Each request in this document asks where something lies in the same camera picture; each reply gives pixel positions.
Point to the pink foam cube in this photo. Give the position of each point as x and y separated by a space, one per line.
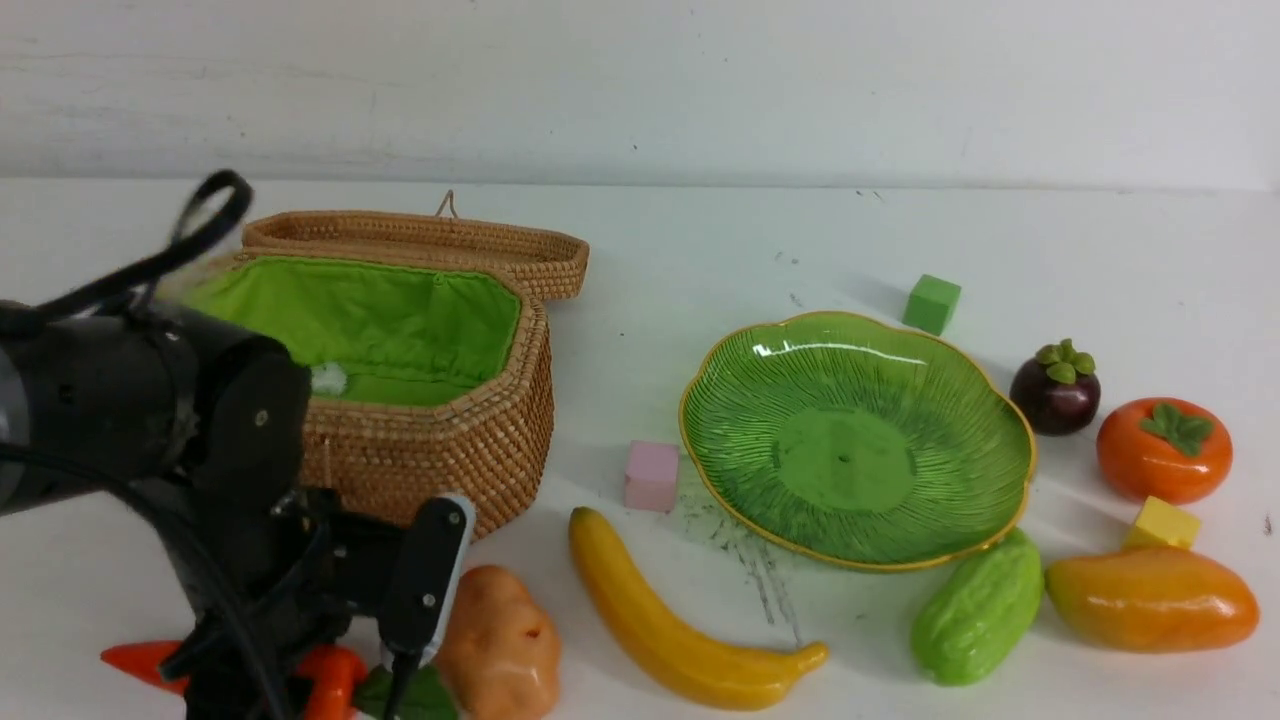
651 476

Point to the green foam cube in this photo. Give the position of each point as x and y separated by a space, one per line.
931 304

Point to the yellow foam cube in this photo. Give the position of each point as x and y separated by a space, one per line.
1161 524

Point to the woven wicker basket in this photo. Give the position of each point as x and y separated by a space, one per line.
429 340

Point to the yellow plastic banana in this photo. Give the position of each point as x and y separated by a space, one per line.
675 654

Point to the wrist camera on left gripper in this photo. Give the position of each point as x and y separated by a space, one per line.
416 608

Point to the orange yellow plastic mango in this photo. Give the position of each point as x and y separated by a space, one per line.
1153 600

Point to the green plastic bitter gourd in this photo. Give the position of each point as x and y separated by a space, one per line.
972 623

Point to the purple plastic mangosteen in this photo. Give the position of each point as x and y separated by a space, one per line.
1057 390

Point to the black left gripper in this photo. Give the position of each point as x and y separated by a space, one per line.
304 574

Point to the orange plastic carrot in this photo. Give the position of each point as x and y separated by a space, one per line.
335 682

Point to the green glass plate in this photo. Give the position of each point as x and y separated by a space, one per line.
856 443

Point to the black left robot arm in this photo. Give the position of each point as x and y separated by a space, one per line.
203 421

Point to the orange plastic persimmon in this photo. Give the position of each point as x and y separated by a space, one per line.
1164 447

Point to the brown plastic potato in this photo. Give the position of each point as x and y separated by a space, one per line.
501 652

